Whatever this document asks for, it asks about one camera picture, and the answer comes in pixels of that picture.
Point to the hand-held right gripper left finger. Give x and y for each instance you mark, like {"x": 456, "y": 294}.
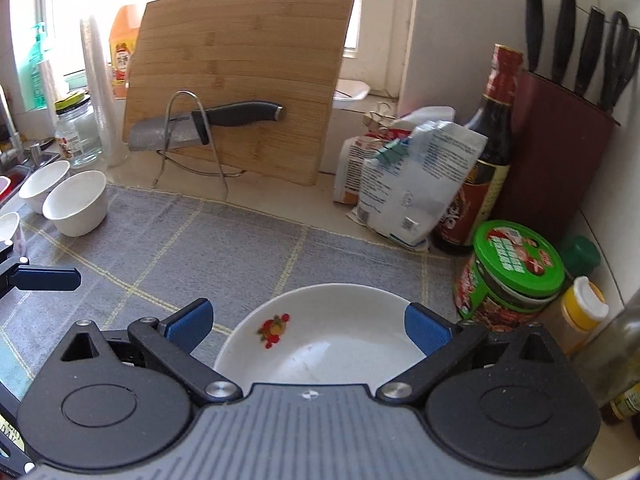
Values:
{"x": 192, "y": 322}

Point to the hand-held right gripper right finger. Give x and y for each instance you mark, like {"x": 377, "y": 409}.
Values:
{"x": 427, "y": 327}

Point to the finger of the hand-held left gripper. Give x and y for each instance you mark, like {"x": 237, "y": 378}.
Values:
{"x": 45, "y": 279}

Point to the white bowl pink flowers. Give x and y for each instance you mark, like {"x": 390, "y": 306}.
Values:
{"x": 42, "y": 180}
{"x": 9, "y": 230}

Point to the plain white bowl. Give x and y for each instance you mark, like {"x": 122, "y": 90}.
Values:
{"x": 75, "y": 200}

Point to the white plate fruit print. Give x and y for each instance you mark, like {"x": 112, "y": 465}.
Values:
{"x": 325, "y": 350}

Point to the grey checked mat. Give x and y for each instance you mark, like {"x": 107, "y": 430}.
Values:
{"x": 200, "y": 240}

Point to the green-lidded sauce jar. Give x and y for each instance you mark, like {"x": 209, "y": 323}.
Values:
{"x": 510, "y": 260}

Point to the stainless steel sink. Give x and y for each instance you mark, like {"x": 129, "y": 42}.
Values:
{"x": 47, "y": 157}

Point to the small metal sink knob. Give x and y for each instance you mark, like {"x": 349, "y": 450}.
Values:
{"x": 36, "y": 150}

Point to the metal faucet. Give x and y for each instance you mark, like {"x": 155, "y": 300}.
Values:
{"x": 14, "y": 145}

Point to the white printed food bag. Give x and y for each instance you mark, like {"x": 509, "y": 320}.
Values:
{"x": 430, "y": 180}

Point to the glass jar yellow-green lid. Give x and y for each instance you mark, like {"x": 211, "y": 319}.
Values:
{"x": 80, "y": 135}

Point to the yellow spice jar white cap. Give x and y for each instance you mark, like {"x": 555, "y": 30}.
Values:
{"x": 582, "y": 310}

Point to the green-capped bottle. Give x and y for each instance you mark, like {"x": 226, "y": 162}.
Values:
{"x": 580, "y": 257}

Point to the orange printed food bag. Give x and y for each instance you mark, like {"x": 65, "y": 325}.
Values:
{"x": 350, "y": 170}

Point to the green bag clip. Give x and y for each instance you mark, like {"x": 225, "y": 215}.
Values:
{"x": 395, "y": 151}

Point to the stack of clear plastic cups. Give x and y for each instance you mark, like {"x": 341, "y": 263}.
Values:
{"x": 102, "y": 100}

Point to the glass oil bottle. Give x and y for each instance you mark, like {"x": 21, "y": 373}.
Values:
{"x": 615, "y": 360}

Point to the dark soy sauce bottle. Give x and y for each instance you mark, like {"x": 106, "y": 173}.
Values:
{"x": 490, "y": 130}

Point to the dark red knife block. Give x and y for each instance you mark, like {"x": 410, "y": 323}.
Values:
{"x": 550, "y": 160}

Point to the green dish soap bottle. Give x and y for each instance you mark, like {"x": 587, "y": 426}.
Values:
{"x": 37, "y": 70}

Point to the metal binder clip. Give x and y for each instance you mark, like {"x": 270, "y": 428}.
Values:
{"x": 377, "y": 116}

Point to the orange cooking wine bottle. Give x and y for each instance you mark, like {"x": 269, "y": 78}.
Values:
{"x": 122, "y": 50}

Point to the white plastic tray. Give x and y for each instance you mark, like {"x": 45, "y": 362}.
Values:
{"x": 350, "y": 89}

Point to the bamboo cutting board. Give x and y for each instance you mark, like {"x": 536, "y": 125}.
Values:
{"x": 240, "y": 60}

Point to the black kitchen scissors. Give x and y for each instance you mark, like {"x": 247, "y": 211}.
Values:
{"x": 617, "y": 70}

